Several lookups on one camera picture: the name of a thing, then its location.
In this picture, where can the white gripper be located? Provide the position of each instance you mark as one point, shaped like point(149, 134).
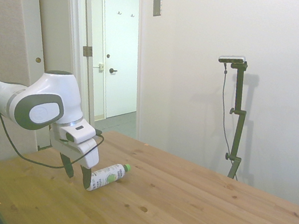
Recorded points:
point(90, 157)

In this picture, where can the water bottle with green cap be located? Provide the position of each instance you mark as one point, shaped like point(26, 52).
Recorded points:
point(107, 175)

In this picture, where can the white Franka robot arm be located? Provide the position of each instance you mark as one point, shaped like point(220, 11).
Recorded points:
point(45, 93)

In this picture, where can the brass door knob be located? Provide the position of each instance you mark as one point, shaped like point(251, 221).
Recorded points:
point(38, 59)

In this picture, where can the dark door deadbolt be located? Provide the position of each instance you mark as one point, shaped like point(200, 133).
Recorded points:
point(107, 56)

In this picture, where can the brass door hinge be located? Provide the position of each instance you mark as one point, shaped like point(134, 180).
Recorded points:
point(87, 51)

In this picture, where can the white door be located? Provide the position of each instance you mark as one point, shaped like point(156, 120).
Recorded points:
point(121, 40)

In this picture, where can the beige open door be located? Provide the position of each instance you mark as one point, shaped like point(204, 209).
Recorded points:
point(59, 29)

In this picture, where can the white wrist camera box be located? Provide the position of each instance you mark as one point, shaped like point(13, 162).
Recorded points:
point(82, 132)

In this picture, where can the wall coat hook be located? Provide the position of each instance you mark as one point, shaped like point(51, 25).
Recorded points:
point(119, 12)
point(132, 14)

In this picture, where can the black camera stand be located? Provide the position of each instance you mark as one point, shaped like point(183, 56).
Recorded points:
point(239, 113)

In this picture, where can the silver black exterior camera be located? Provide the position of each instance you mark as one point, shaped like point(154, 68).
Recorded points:
point(232, 58)

